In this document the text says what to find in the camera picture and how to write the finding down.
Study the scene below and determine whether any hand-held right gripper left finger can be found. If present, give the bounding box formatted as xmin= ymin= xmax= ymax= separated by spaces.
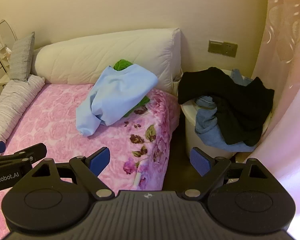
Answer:
xmin=30 ymin=147 xmax=116 ymax=201

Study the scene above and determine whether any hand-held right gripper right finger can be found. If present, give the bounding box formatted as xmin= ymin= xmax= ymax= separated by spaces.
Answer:
xmin=182 ymin=147 xmax=268 ymax=201

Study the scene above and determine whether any light blue sweatshirt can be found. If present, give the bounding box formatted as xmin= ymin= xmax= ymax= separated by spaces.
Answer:
xmin=76 ymin=64 xmax=159 ymax=137

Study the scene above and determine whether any white laundry basket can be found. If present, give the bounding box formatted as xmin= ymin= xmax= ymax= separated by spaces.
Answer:
xmin=181 ymin=69 xmax=273 ymax=159

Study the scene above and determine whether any blue denim garment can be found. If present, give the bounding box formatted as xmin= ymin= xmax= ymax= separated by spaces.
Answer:
xmin=194 ymin=95 xmax=257 ymax=153

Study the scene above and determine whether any pink floral blanket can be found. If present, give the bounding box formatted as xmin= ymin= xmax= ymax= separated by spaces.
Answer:
xmin=5 ymin=82 xmax=181 ymax=191

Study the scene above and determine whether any grey striped quilt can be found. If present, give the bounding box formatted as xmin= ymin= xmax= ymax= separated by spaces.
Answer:
xmin=0 ymin=75 xmax=45 ymax=146

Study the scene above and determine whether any black garment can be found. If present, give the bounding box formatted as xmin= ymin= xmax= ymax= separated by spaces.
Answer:
xmin=177 ymin=67 xmax=275 ymax=147

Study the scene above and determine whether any grey-blue cloth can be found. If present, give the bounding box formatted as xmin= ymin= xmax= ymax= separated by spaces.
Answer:
xmin=230 ymin=69 xmax=253 ymax=86

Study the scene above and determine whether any small grey pillow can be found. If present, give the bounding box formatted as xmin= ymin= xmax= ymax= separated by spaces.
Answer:
xmin=9 ymin=32 xmax=36 ymax=82

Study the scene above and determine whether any white dresser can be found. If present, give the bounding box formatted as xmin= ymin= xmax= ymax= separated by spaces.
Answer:
xmin=0 ymin=37 xmax=12 ymax=88

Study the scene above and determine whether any green knit garment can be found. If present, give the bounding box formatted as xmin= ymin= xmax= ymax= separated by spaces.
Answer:
xmin=112 ymin=59 xmax=151 ymax=118

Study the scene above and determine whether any large white pillow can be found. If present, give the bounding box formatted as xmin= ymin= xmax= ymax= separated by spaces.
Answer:
xmin=31 ymin=28 xmax=183 ymax=96

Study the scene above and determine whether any oval mirror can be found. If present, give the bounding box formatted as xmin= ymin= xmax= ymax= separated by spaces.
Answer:
xmin=0 ymin=19 xmax=17 ymax=43

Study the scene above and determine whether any pink curtain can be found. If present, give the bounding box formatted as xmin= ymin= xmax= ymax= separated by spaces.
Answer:
xmin=240 ymin=0 xmax=300 ymax=230

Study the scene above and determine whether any brass wall switch panel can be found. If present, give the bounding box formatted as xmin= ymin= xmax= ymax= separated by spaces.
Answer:
xmin=208 ymin=39 xmax=238 ymax=57

